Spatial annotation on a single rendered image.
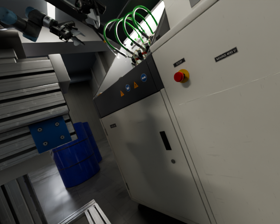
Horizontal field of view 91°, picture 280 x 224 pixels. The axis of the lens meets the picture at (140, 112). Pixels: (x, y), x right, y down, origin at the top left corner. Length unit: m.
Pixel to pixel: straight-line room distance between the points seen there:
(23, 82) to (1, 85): 0.04
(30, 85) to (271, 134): 0.69
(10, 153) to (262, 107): 0.70
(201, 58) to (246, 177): 0.44
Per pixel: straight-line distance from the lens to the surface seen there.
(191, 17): 0.57
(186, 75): 0.56
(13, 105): 0.47
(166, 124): 0.66
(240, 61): 0.51
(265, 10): 0.52
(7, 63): 0.51
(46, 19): 1.20
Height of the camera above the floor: 0.74
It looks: 1 degrees down
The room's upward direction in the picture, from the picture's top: 21 degrees counter-clockwise
